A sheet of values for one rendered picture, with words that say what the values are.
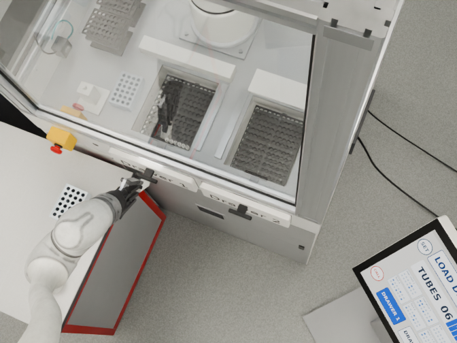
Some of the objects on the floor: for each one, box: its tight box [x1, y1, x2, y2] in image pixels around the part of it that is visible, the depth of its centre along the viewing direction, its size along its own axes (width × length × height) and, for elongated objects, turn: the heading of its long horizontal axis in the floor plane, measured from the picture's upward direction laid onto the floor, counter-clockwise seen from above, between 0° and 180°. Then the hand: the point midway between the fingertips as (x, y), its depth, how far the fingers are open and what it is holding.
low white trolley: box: [0, 121, 167, 336], centre depth 228 cm, size 58×62×76 cm
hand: (141, 185), depth 173 cm, fingers closed
